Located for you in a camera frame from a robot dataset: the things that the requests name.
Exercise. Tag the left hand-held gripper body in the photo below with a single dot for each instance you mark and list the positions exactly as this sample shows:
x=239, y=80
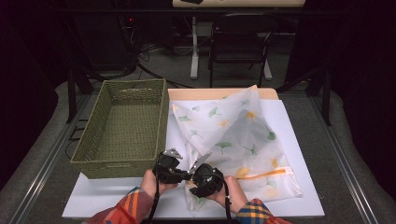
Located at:
x=166, y=169

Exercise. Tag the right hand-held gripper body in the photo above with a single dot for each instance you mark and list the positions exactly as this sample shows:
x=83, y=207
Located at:
x=210, y=180

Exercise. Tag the white leaf-print laundry bag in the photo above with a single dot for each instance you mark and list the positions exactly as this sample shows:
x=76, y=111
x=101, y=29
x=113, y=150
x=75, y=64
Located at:
x=243, y=140

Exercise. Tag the green woven basket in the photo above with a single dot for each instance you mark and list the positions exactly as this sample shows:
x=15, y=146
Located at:
x=130, y=124

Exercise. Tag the person's left hand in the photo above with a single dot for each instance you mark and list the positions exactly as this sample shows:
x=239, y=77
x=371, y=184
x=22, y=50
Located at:
x=151, y=186

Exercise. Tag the person's right hand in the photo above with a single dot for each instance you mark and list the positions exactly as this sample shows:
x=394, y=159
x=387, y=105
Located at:
x=233, y=193

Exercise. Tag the white sheet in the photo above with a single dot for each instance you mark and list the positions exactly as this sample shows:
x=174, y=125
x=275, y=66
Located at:
x=109, y=199

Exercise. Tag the wooden board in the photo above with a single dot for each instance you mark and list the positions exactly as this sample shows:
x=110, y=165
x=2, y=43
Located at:
x=202, y=93

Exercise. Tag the long white desk leg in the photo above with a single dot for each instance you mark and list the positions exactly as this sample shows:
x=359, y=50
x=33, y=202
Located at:
x=194, y=56

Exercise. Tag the black metal stand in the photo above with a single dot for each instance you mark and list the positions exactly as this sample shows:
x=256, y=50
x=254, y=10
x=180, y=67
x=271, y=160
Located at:
x=325, y=99
x=71, y=96

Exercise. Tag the short white desk leg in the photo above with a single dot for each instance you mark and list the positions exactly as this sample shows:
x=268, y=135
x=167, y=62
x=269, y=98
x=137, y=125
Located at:
x=267, y=70

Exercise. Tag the black folding chair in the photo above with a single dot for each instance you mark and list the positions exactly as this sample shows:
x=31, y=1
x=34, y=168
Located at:
x=236, y=57

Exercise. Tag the black equipment rack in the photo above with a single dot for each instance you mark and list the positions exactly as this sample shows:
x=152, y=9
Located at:
x=106, y=40

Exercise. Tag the aluminium rail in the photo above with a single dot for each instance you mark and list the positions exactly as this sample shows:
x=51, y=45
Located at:
x=56, y=149
x=342, y=155

